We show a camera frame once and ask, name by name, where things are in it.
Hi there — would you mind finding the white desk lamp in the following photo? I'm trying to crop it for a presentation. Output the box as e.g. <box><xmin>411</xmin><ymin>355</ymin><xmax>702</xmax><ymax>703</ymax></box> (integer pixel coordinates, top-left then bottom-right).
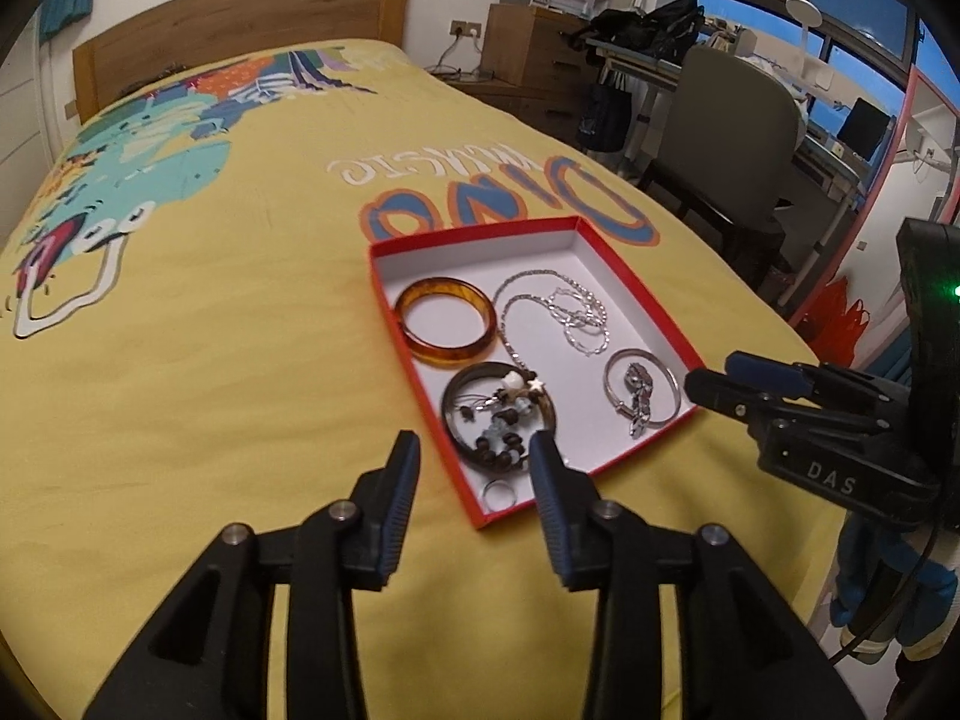
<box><xmin>785</xmin><ymin>0</ymin><xmax>834</xmax><ymax>92</ymax></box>

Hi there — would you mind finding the silver bangle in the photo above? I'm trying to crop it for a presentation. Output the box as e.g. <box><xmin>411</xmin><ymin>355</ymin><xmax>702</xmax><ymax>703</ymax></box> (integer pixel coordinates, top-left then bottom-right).
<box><xmin>603</xmin><ymin>348</ymin><xmax>680</xmax><ymax>429</ymax></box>

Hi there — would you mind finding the beaded bracelet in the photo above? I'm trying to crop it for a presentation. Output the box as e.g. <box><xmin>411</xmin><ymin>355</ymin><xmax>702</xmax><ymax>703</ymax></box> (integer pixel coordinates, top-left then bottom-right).
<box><xmin>458</xmin><ymin>370</ymin><xmax>553</xmax><ymax>467</ymax></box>

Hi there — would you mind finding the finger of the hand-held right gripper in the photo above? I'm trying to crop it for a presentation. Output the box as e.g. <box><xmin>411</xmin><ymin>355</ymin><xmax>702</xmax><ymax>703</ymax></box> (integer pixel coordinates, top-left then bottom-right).
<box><xmin>683</xmin><ymin>367</ymin><xmax>827</xmax><ymax>430</ymax></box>
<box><xmin>723</xmin><ymin>350</ymin><xmax>910</xmax><ymax>422</ymax></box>

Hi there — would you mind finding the silver pendant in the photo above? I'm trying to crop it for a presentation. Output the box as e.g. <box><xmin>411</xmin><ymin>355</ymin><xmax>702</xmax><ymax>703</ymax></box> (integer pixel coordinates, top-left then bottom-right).
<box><xmin>618</xmin><ymin>361</ymin><xmax>658</xmax><ymax>440</ymax></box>

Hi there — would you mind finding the wooden headboard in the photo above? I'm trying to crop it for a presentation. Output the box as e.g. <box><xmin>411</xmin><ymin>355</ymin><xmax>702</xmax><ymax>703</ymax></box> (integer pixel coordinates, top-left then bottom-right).
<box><xmin>72</xmin><ymin>0</ymin><xmax>413</xmax><ymax>125</ymax></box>

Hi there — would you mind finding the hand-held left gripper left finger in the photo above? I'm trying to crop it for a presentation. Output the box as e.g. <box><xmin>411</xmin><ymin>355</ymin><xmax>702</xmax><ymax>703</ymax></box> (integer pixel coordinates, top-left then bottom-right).
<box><xmin>82</xmin><ymin>430</ymin><xmax>422</xmax><ymax>720</ymax></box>

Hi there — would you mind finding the amber bangle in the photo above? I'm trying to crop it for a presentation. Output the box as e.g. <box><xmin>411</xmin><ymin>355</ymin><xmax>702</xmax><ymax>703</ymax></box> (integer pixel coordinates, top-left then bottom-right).
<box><xmin>393</xmin><ymin>277</ymin><xmax>498</xmax><ymax>371</ymax></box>

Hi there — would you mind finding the black bag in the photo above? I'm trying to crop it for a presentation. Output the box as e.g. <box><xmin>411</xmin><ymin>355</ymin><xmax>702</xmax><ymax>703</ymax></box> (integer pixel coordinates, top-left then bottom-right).
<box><xmin>588</xmin><ymin>0</ymin><xmax>708</xmax><ymax>54</ymax></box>

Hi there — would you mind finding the red jewelry box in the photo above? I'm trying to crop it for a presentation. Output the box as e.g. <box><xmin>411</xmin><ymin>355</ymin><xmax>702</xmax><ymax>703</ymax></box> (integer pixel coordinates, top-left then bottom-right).
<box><xmin>367</xmin><ymin>215</ymin><xmax>707</xmax><ymax>534</ymax></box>

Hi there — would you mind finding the wooden drawer cabinet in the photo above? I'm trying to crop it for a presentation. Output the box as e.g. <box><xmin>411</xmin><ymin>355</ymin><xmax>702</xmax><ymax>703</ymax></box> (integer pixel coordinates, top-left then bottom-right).
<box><xmin>458</xmin><ymin>3</ymin><xmax>602</xmax><ymax>144</ymax></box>

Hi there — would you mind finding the white wardrobe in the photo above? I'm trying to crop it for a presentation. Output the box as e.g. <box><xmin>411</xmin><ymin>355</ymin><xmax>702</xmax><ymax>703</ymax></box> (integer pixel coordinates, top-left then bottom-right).
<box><xmin>0</xmin><ymin>52</ymin><xmax>62</xmax><ymax>190</ymax></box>

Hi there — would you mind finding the twisted silver hoop earring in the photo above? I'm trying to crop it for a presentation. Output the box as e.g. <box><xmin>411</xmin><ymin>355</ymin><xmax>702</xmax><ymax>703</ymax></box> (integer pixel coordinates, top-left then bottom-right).
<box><xmin>546</xmin><ymin>283</ymin><xmax>602</xmax><ymax>332</ymax></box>

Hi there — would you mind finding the dark tote bag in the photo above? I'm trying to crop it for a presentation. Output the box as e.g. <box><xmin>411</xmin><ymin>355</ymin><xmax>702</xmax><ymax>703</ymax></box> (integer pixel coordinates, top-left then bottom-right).
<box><xmin>575</xmin><ymin>82</ymin><xmax>633</xmax><ymax>153</ymax></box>

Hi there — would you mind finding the grey chair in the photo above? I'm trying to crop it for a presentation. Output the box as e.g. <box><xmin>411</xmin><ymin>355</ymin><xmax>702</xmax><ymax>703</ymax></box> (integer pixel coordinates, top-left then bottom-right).
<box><xmin>637</xmin><ymin>44</ymin><xmax>808</xmax><ymax>295</ymax></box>

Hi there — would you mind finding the black monitor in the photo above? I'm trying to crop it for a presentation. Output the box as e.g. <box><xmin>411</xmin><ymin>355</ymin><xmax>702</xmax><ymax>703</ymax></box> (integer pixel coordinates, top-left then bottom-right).
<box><xmin>835</xmin><ymin>97</ymin><xmax>896</xmax><ymax>163</ymax></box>

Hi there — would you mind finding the silver chain necklace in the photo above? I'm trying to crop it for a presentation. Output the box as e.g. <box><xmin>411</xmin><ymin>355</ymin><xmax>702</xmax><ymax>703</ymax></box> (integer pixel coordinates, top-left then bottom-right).
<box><xmin>490</xmin><ymin>265</ymin><xmax>611</xmax><ymax>373</ymax></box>

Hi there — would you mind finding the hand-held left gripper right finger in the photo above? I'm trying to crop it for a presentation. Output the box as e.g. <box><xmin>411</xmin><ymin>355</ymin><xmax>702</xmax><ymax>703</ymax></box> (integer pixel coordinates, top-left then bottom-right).
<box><xmin>527</xmin><ymin>430</ymin><xmax>863</xmax><ymax>720</ymax></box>

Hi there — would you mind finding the yellow printed blanket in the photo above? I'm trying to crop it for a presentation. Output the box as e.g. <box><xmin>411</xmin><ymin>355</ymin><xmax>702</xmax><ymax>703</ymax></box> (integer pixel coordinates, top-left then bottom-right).
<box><xmin>0</xmin><ymin>37</ymin><xmax>842</xmax><ymax>720</ymax></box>

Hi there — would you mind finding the charger cable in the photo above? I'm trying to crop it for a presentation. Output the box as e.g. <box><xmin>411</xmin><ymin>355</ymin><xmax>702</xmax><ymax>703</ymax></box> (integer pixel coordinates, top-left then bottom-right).
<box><xmin>426</xmin><ymin>34</ymin><xmax>490</xmax><ymax>85</ymax></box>

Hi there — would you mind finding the person's right hand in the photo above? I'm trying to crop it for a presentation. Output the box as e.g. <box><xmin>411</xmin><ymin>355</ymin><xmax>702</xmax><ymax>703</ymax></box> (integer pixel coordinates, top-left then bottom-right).
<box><xmin>829</xmin><ymin>517</ymin><xmax>960</xmax><ymax>662</ymax></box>

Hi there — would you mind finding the red plastic bag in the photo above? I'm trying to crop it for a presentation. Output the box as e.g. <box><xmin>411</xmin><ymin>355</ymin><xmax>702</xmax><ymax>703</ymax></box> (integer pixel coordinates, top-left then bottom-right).
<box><xmin>805</xmin><ymin>277</ymin><xmax>879</xmax><ymax>365</ymax></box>

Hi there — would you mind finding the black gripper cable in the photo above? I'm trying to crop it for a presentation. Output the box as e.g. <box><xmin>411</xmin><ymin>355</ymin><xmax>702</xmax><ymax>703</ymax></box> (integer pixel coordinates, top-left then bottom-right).
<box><xmin>838</xmin><ymin>525</ymin><xmax>947</xmax><ymax>662</ymax></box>

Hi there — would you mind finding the dark bangle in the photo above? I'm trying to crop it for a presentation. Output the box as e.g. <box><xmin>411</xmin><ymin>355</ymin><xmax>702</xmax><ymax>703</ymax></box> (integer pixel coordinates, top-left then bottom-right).
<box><xmin>440</xmin><ymin>361</ymin><xmax>560</xmax><ymax>474</ymax></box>

